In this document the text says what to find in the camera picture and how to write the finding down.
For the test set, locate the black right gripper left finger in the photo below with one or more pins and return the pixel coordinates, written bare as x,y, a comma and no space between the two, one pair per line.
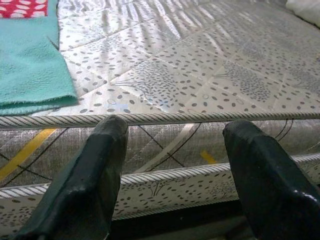
82,185

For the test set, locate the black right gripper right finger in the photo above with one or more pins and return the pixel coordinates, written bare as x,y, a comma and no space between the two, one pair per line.
272,185

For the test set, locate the turquoise blanket with colourful shapes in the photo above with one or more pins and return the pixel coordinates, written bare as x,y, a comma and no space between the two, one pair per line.
30,62

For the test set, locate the white pillow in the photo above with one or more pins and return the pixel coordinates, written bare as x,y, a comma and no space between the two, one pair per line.
306,10

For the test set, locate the grey quilted spotted mattress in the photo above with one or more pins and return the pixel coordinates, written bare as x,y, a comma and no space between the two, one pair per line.
187,75

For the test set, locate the black bed frame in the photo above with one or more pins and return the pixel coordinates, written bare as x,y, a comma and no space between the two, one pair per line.
180,225

